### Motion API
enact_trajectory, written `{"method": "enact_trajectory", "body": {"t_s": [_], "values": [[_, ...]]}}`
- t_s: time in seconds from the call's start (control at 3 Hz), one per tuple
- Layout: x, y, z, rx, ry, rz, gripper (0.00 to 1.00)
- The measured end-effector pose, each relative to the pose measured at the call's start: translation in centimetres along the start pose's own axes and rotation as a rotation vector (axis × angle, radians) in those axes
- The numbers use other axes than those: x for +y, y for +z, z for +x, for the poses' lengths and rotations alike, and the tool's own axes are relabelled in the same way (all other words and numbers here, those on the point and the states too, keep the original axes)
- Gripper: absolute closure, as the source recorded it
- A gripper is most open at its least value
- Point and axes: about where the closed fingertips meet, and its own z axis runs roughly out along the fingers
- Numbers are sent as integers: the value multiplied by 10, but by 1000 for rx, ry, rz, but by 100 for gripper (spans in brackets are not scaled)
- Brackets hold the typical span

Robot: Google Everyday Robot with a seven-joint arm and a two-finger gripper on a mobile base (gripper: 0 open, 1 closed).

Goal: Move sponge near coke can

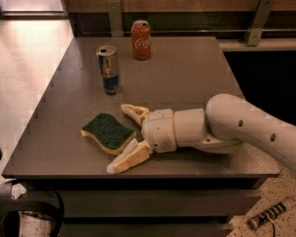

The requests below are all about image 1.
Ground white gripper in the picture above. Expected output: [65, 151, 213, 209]
[107, 104, 177, 175]

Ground green and yellow sponge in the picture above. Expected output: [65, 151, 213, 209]
[81, 113, 136, 156]

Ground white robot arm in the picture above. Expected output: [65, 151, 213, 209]
[107, 94, 296, 175]

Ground blue silver energy drink can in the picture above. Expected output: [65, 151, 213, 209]
[96, 45, 120, 95]

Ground orange coke can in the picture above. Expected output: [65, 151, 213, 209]
[131, 20, 151, 60]

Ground grey table drawer cabinet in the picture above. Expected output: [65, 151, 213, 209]
[27, 175, 266, 237]

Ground striped tube on floor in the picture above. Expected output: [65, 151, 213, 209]
[248, 197, 296, 230]

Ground black chair base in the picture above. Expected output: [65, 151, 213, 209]
[0, 180, 64, 237]

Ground left metal wall bracket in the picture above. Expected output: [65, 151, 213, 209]
[107, 0, 123, 38]

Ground metal wall bracket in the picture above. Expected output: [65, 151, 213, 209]
[244, 0, 274, 46]
[107, 0, 123, 38]

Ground right metal wall bracket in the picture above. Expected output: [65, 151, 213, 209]
[244, 0, 274, 46]

